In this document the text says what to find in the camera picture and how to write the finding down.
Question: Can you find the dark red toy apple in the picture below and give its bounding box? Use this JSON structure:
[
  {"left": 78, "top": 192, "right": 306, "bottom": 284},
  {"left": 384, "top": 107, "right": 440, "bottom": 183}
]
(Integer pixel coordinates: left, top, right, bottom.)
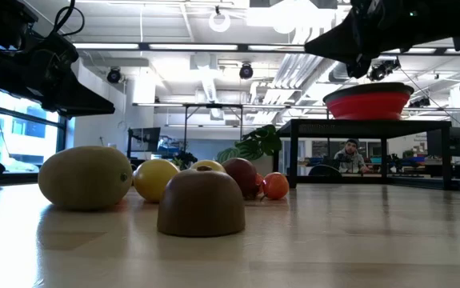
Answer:
[{"left": 221, "top": 157, "right": 259, "bottom": 201}]

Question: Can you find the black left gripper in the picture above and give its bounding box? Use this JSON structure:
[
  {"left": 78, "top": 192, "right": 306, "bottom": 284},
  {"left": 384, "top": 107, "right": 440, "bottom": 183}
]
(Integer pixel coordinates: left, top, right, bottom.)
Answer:
[{"left": 0, "top": 31, "right": 116, "bottom": 120}]

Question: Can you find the small orange toy fruit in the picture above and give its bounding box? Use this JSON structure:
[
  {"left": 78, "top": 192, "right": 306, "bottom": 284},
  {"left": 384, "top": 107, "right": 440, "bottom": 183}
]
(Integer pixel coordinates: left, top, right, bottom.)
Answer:
[{"left": 259, "top": 171, "right": 290, "bottom": 202}]

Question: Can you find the black metal rack frame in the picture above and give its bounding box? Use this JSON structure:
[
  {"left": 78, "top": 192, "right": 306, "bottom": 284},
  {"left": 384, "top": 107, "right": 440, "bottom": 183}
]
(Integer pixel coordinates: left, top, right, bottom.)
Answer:
[{"left": 181, "top": 102, "right": 245, "bottom": 154}]

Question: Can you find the black office chair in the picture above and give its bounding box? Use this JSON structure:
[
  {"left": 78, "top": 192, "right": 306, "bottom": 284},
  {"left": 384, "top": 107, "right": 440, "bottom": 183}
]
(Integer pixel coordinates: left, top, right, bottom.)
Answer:
[{"left": 307, "top": 163, "right": 343, "bottom": 178}]

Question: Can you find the long ceiling light strip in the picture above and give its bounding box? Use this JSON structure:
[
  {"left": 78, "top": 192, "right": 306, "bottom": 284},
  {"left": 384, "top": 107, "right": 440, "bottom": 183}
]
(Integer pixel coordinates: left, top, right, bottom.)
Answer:
[{"left": 71, "top": 42, "right": 460, "bottom": 56}]

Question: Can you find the black computer monitor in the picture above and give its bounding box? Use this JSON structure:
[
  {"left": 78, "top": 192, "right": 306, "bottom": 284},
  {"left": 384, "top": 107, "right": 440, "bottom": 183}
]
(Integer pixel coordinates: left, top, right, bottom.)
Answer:
[
  {"left": 426, "top": 126, "right": 460, "bottom": 158},
  {"left": 127, "top": 126, "right": 162, "bottom": 159}
]

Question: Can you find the black perforated metal stand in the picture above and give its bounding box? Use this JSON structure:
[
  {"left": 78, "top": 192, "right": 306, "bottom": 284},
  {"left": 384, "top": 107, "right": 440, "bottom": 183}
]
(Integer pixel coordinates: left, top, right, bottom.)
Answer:
[{"left": 272, "top": 118, "right": 453, "bottom": 190}]

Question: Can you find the person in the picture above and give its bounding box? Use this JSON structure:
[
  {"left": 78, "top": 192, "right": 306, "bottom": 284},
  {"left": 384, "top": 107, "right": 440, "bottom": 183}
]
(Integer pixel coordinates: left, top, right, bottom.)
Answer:
[{"left": 333, "top": 138, "right": 371, "bottom": 175}]

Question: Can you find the white round ring light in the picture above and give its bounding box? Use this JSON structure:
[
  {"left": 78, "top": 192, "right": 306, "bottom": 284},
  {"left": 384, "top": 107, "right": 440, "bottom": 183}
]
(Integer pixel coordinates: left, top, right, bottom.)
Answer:
[{"left": 208, "top": 5, "right": 232, "bottom": 34}]

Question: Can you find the red collapsible bowl grey rim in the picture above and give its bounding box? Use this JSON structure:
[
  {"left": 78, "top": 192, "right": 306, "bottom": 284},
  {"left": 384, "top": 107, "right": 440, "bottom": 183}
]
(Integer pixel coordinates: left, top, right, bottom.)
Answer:
[{"left": 322, "top": 82, "right": 415, "bottom": 122}]

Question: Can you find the brown kiwi half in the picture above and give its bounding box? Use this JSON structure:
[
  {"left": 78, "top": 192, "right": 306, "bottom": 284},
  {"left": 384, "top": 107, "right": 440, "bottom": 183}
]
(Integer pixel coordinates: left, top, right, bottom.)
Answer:
[{"left": 156, "top": 166, "right": 246, "bottom": 238}]

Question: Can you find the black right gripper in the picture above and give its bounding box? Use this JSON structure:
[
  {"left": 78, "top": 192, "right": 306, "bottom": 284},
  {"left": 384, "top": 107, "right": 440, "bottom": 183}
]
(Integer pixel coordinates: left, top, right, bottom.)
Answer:
[{"left": 304, "top": 0, "right": 453, "bottom": 79}]

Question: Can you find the black ceiling spotlight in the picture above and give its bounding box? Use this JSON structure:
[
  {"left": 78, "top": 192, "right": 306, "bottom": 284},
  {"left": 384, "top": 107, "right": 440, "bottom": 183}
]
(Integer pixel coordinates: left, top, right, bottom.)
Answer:
[
  {"left": 238, "top": 62, "right": 254, "bottom": 80},
  {"left": 366, "top": 57, "right": 402, "bottom": 83},
  {"left": 408, "top": 95, "right": 432, "bottom": 109},
  {"left": 106, "top": 66, "right": 122, "bottom": 85}
]

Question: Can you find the striped-leaf plant in white pot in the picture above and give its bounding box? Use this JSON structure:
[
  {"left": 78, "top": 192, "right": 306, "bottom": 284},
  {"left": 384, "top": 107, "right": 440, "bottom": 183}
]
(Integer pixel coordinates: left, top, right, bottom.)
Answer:
[{"left": 216, "top": 124, "right": 283, "bottom": 177}]

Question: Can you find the olive green whole kiwi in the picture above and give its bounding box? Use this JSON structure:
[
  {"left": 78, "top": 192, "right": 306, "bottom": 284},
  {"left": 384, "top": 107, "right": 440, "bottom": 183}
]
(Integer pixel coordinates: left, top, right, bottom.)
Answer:
[{"left": 37, "top": 145, "right": 134, "bottom": 212}]

